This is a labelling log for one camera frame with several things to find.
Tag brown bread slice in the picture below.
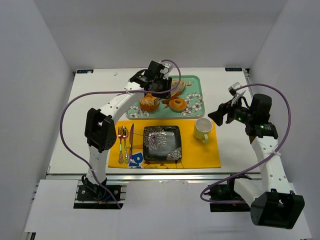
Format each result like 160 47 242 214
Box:
162 87 184 104

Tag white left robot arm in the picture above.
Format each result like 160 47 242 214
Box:
84 61 173 188

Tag iridescent spoon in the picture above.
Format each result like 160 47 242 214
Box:
122 126 130 165

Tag orange bundt cake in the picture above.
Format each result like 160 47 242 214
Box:
138 93 160 112

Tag green floral tray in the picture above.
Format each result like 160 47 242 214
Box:
126 75 205 120

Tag aluminium frame rail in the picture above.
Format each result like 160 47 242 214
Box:
106 173 230 182

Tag iridescent fork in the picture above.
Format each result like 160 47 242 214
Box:
117 126 124 165

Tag blue label sticker right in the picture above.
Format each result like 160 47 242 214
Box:
224 67 243 72

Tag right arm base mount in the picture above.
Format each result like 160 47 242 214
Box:
208 184 250 213

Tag iridescent knife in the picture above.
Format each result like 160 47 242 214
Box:
129 123 135 162

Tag metal serving tongs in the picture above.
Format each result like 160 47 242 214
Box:
153 97 163 106

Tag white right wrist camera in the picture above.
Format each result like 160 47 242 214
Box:
228 82 246 106

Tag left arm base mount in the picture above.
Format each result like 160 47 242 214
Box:
72 181 128 210

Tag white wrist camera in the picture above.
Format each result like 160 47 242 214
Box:
160 63 173 79
228 82 246 106

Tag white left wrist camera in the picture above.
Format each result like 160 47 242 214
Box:
160 63 173 79

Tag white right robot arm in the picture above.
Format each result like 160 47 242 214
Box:
205 94 305 230

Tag orange glazed donut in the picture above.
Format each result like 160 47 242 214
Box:
169 98 188 112

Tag pale yellow mug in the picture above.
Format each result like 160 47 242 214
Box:
193 118 213 143

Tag black floral square plate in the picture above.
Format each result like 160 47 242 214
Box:
143 125 182 162

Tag pale bagel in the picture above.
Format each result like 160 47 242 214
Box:
171 79 186 92

